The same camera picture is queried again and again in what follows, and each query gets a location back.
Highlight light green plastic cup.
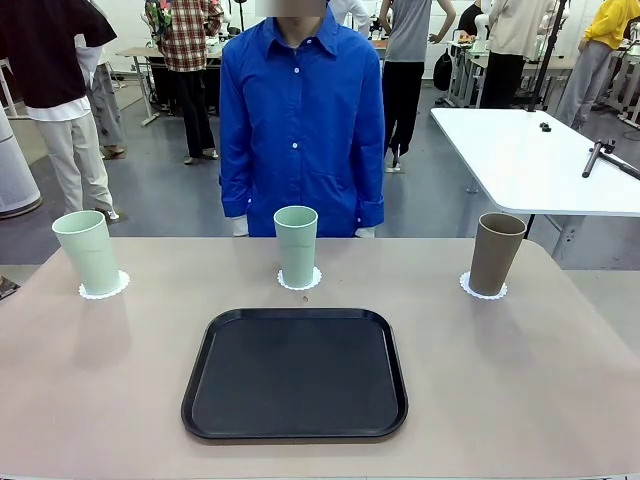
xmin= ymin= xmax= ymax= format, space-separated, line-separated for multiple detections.
xmin=51 ymin=210 xmax=122 ymax=296
xmin=272 ymin=205 xmax=320 ymax=289

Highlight white paper doily coaster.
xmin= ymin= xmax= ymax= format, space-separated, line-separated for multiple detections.
xmin=78 ymin=269 xmax=133 ymax=302
xmin=275 ymin=266 xmax=323 ymax=292
xmin=458 ymin=271 xmax=509 ymax=302

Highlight brown plastic cup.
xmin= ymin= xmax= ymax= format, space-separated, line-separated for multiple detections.
xmin=468 ymin=212 xmax=528 ymax=296

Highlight person's left forearm blue sleeve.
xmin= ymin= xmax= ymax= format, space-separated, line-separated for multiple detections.
xmin=351 ymin=159 xmax=386 ymax=239

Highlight person's right forearm blue sleeve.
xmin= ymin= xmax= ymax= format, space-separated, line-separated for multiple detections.
xmin=219 ymin=159 xmax=252 ymax=238

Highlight black plastic serving tray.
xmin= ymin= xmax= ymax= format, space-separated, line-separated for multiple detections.
xmin=180 ymin=307 xmax=410 ymax=442

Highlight person in blue shirt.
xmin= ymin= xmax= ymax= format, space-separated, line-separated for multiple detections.
xmin=219 ymin=0 xmax=387 ymax=239

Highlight black hanging bag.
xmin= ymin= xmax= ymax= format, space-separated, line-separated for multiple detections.
xmin=432 ymin=47 xmax=455 ymax=93

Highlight white side table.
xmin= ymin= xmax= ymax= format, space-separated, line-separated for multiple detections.
xmin=429 ymin=107 xmax=640 ymax=262

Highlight bystander grey tee black trousers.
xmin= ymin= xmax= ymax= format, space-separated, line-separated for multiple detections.
xmin=380 ymin=0 xmax=457 ymax=158

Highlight bystander plaid shirt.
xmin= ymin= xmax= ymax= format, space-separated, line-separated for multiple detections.
xmin=144 ymin=0 xmax=224 ymax=166

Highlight wooden top background desk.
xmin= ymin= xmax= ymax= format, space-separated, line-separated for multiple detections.
xmin=115 ymin=45 xmax=232 ymax=127

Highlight black metal rod with clamp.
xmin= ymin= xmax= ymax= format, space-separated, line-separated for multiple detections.
xmin=580 ymin=139 xmax=640 ymax=182

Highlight bystander beige shirt black trousers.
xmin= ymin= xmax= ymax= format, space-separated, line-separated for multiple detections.
xmin=479 ymin=0 xmax=558 ymax=109

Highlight black tripod stand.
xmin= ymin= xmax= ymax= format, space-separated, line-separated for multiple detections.
xmin=527 ymin=0 xmax=572 ymax=113

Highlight white cylindrical air purifier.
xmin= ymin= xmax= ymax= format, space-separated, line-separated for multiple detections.
xmin=0 ymin=104 xmax=43 ymax=219

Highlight dark object beside table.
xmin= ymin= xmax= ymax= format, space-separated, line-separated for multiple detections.
xmin=0 ymin=275 xmax=23 ymax=302

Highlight bystander black top white trousers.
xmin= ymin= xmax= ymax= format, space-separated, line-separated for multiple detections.
xmin=0 ymin=0 xmax=122 ymax=224

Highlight bystander yellow hoodie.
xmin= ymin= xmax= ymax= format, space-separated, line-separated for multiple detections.
xmin=555 ymin=0 xmax=635 ymax=132

